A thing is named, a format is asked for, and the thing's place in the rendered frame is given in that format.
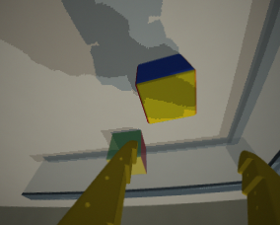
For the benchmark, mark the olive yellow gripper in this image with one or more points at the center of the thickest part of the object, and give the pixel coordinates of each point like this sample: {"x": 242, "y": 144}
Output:
{"x": 102, "y": 202}

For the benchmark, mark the grey side wall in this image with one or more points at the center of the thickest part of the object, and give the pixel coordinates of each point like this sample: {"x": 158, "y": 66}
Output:
{"x": 257, "y": 126}

